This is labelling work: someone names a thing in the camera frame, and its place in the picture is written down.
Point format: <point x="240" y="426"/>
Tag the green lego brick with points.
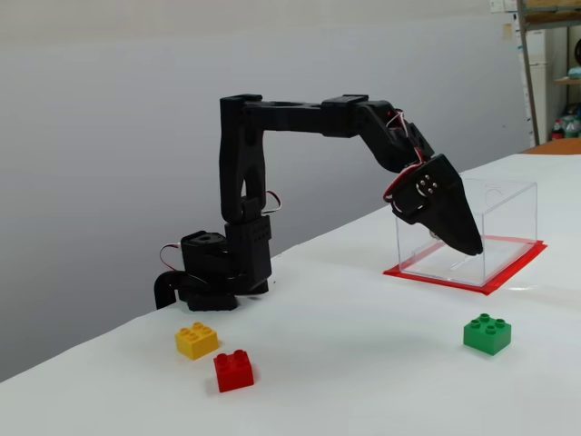
<point x="486" y="335"/>

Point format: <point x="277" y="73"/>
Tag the orange table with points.
<point x="558" y="146"/>

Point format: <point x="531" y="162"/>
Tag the silver cam lock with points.
<point x="433" y="234"/>

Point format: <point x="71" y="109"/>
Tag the black table clamp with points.
<point x="164" y="288"/>

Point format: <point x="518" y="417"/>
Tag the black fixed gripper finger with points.
<point x="463" y="218"/>

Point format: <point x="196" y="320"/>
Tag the metal shelf rack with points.
<point x="528" y="68"/>

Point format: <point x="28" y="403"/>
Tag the white paper label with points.
<point x="497" y="5"/>

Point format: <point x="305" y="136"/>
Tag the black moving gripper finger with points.
<point x="417" y="204"/>

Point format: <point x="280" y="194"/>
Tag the red capped cola bottle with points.
<point x="557" y="131"/>

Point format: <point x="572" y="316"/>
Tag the red base mat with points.
<point x="436" y="279"/>

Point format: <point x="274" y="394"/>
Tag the white cabinet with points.
<point x="538" y="82"/>

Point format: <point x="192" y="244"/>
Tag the yellow lego brick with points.
<point x="196" y="340"/>

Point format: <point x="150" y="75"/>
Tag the beige paper label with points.
<point x="507" y="32"/>

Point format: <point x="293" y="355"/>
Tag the teal object on shelf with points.
<point x="575" y="72"/>

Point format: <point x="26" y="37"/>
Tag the transparent plastic box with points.
<point x="508" y="218"/>

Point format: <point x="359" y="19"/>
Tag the red lego brick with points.
<point x="233" y="374"/>

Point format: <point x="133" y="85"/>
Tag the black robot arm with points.
<point x="240" y="150"/>

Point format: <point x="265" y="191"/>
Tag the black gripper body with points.
<point x="447" y="193"/>

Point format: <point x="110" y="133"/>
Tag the green plastic bottle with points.
<point x="573" y="127"/>

